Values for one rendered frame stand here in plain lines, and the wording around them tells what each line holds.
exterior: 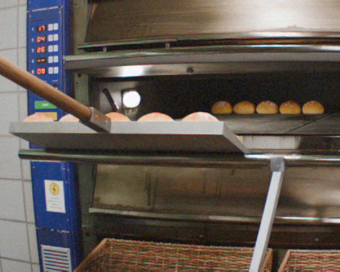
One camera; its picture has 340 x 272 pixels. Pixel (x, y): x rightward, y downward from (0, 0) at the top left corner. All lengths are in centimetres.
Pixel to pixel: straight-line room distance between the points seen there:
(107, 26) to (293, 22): 59
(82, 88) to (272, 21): 65
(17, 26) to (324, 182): 116
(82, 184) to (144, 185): 22
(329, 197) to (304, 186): 9
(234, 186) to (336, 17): 59
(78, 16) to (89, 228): 69
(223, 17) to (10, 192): 98
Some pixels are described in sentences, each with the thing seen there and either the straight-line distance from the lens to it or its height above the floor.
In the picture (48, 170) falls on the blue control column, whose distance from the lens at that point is 218.
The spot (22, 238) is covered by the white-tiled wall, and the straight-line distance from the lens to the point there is 234.
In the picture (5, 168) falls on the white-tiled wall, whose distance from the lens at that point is 233.
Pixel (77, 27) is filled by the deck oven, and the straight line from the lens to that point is 213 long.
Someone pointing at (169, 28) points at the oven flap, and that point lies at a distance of 196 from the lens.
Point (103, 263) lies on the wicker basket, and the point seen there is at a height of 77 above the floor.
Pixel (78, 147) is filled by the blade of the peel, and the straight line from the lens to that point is 168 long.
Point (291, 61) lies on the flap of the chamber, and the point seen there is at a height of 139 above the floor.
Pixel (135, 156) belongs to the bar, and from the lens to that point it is 162.
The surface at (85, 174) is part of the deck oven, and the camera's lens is 214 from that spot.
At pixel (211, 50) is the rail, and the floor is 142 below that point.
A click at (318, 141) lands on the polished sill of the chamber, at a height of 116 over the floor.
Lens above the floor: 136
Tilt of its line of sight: 5 degrees down
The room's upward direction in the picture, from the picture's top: 2 degrees counter-clockwise
